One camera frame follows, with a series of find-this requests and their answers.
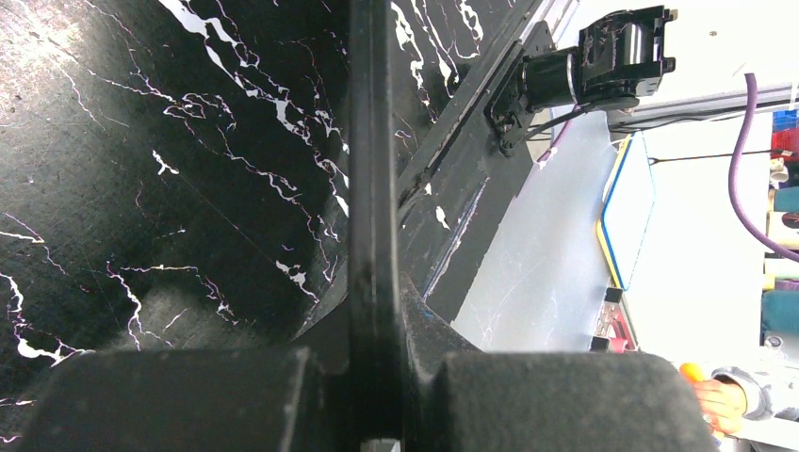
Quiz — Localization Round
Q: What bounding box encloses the blue yellow framed board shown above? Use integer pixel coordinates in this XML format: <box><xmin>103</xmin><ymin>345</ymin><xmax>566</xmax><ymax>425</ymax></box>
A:
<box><xmin>596</xmin><ymin>132</ymin><xmax>655</xmax><ymax>290</ymax></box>

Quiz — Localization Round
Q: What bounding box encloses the person in denim clothes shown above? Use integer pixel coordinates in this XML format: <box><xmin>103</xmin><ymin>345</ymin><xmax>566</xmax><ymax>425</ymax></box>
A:
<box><xmin>710</xmin><ymin>350</ymin><xmax>798</xmax><ymax>451</ymax></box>

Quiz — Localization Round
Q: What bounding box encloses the small whiteboard red writing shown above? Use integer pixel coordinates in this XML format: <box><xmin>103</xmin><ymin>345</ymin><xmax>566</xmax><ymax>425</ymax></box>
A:
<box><xmin>347</xmin><ymin>1</ymin><xmax>403</xmax><ymax>444</ymax></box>

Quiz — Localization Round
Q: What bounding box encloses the orange object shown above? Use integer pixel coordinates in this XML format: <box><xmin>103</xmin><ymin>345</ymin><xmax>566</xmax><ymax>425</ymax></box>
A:
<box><xmin>678</xmin><ymin>363</ymin><xmax>706</xmax><ymax>383</ymax></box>

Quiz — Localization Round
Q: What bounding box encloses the aluminium stand with red part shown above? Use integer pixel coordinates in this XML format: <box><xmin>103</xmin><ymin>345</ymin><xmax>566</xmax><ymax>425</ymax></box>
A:
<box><xmin>589</xmin><ymin>287</ymin><xmax>639</xmax><ymax>354</ymax></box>

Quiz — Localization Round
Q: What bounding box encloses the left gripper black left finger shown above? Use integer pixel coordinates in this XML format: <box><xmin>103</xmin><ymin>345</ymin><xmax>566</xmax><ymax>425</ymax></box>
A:
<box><xmin>17</xmin><ymin>300</ymin><xmax>349</xmax><ymax>451</ymax></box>

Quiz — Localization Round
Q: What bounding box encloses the aluminium frame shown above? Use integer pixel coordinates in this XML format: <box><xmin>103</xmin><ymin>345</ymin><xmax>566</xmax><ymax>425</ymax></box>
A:
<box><xmin>543</xmin><ymin>0</ymin><xmax>799</xmax><ymax>136</ymax></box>

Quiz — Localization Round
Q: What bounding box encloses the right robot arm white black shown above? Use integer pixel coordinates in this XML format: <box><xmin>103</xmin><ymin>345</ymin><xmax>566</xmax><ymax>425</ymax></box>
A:
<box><xmin>484</xmin><ymin>6</ymin><xmax>677</xmax><ymax>157</ymax></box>

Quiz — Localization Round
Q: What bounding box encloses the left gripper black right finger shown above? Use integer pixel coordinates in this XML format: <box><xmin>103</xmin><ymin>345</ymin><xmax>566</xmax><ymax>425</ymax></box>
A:
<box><xmin>399</xmin><ymin>275</ymin><xmax>716</xmax><ymax>451</ymax></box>

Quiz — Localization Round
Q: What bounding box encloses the person hand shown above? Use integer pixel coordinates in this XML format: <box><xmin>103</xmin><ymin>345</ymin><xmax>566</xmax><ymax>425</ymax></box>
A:
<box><xmin>692</xmin><ymin>379</ymin><xmax>748</xmax><ymax>435</ymax></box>

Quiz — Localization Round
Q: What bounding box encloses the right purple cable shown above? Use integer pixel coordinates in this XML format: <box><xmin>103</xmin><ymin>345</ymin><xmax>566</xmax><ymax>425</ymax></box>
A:
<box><xmin>727</xmin><ymin>73</ymin><xmax>799</xmax><ymax>264</ymax></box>

